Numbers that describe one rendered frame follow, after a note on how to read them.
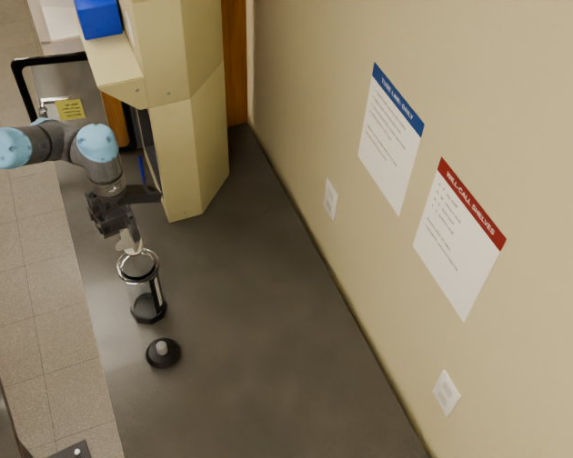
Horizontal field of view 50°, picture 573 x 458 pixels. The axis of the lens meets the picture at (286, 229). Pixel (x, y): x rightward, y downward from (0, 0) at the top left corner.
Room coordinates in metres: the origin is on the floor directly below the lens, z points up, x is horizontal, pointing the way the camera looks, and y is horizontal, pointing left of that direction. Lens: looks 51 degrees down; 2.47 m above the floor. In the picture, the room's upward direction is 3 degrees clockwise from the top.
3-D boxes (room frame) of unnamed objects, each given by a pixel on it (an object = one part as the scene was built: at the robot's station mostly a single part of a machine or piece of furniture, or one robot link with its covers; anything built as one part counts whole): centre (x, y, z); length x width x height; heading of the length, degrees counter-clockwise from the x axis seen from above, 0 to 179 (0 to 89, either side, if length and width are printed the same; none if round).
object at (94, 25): (1.44, 0.53, 1.56); 0.10 x 0.10 x 0.09; 25
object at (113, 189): (0.90, 0.39, 1.49); 0.08 x 0.08 x 0.05
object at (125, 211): (0.90, 0.40, 1.41); 0.09 x 0.08 x 0.12; 129
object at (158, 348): (0.77, 0.31, 0.97); 0.09 x 0.09 x 0.07
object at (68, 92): (1.48, 0.67, 1.19); 0.30 x 0.01 x 0.40; 106
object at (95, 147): (0.91, 0.40, 1.57); 0.09 x 0.08 x 0.11; 70
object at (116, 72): (1.36, 0.49, 1.46); 0.32 x 0.11 x 0.10; 25
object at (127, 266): (0.92, 0.38, 1.06); 0.11 x 0.11 x 0.21
